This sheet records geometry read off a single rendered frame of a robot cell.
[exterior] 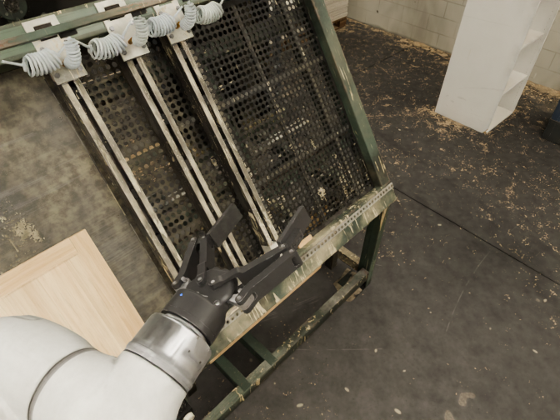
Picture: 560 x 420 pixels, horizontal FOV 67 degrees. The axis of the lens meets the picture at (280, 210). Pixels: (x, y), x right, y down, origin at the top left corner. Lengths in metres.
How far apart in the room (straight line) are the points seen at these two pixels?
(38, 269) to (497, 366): 2.46
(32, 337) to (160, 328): 0.15
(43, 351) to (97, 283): 1.03
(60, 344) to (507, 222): 3.49
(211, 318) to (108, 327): 1.12
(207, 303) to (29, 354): 0.20
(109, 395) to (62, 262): 1.09
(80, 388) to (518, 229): 3.50
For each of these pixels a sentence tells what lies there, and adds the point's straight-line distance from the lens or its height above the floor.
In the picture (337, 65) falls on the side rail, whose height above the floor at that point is 1.46.
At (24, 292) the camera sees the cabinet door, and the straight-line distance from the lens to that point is 1.56.
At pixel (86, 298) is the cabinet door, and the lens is 1.59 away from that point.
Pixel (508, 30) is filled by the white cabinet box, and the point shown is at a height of 0.98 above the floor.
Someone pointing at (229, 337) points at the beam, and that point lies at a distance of 1.79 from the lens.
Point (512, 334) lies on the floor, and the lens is 3.10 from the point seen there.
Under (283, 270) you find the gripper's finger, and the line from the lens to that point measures 0.53.
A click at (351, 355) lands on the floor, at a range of 2.71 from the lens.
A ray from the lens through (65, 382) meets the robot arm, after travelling 0.53.
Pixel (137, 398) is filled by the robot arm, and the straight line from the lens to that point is 0.49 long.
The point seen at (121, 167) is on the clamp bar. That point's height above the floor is 1.49.
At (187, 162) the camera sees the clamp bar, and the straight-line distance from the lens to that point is 1.62.
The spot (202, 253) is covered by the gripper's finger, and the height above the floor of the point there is 1.92.
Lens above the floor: 2.39
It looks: 44 degrees down
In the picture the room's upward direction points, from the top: straight up
